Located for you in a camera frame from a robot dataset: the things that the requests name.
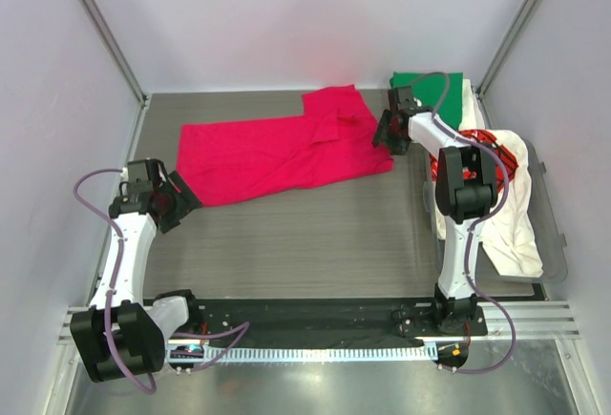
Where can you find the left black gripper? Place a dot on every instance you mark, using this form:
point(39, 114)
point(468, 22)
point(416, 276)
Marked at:
point(186, 201)

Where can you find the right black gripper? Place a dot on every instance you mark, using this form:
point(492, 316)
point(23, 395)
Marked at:
point(398, 147)

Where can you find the pink t shirt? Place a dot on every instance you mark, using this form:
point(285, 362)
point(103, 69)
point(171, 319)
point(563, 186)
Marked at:
point(331, 141)

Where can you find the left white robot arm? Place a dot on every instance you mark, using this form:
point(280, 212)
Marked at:
point(116, 335)

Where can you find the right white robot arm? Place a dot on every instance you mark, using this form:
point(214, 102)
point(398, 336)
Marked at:
point(465, 193)

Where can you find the folded green t shirt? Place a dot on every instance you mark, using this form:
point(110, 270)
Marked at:
point(430, 89)

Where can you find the folded white t shirt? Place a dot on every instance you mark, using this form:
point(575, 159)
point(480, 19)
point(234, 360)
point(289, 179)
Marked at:
point(472, 116)

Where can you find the white red print t shirt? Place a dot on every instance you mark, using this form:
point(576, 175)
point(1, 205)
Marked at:
point(508, 238)

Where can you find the clear plastic bin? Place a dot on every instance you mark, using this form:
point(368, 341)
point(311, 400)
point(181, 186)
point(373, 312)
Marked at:
point(549, 240)

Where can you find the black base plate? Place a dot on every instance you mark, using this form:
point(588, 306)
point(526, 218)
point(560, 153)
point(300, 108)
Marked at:
point(331, 323)

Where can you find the white slotted cable duct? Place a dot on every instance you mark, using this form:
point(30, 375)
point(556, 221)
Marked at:
point(190, 354)

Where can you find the left aluminium frame post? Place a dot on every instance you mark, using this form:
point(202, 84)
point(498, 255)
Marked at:
point(109, 41)

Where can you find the aluminium frame post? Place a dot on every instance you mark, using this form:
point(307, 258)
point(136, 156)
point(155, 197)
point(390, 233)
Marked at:
point(523, 16)
point(109, 41)

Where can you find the right aluminium frame post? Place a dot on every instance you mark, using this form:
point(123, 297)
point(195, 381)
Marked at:
point(523, 16)

